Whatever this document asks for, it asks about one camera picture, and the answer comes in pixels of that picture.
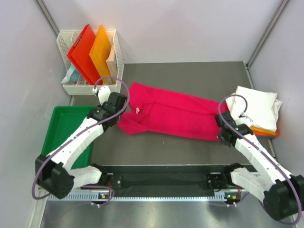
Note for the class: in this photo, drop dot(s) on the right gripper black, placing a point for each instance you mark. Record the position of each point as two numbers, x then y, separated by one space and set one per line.
219 137

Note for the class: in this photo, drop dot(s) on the wooden board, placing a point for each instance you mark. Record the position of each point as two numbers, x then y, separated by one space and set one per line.
112 62

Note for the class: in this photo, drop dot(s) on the red plastic board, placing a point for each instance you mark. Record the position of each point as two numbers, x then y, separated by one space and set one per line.
80 58

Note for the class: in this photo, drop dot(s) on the green plastic tray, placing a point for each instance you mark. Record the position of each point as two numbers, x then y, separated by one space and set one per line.
64 122

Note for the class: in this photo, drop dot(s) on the magenta t shirt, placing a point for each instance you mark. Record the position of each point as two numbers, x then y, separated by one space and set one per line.
172 113

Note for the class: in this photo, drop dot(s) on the white slotted cable duct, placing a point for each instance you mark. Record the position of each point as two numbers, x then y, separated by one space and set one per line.
96 196

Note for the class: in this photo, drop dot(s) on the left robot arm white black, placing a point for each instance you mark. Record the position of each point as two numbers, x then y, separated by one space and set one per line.
54 172

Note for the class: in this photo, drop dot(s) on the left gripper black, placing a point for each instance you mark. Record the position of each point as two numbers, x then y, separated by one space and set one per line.
101 106

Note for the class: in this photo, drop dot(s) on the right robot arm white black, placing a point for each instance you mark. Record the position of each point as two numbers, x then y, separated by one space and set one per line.
280 192

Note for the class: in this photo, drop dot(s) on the orange plastic board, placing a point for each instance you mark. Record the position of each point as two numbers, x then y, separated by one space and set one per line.
100 52

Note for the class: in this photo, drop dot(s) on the folded white t shirt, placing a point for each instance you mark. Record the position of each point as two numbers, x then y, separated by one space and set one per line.
254 108

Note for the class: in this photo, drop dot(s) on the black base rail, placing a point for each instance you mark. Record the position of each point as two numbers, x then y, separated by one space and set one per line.
163 180

